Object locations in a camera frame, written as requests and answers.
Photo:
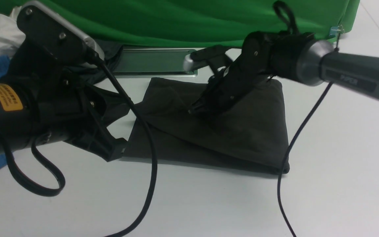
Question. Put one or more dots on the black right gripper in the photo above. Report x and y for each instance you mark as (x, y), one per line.
(234, 82)

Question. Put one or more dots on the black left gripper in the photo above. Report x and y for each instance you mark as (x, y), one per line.
(59, 104)

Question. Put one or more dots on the gray long-sleeved shirt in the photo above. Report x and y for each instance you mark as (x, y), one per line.
(252, 136)

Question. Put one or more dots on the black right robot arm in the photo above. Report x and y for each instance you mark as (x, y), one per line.
(297, 57)

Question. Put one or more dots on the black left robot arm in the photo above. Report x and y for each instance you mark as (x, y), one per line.
(11, 105)

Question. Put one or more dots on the dark teal shirt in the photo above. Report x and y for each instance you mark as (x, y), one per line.
(112, 56)

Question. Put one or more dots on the green backdrop cloth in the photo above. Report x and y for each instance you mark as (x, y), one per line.
(194, 23)

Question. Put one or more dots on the blue binder clip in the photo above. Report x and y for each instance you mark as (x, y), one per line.
(336, 31)

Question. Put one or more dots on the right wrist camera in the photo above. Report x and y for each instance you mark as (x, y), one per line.
(214, 57)

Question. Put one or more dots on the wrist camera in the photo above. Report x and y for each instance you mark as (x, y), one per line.
(214, 57)
(56, 36)

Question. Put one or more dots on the metal table cable tray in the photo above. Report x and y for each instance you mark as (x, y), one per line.
(144, 62)

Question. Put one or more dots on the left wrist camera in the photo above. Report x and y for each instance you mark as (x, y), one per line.
(56, 36)

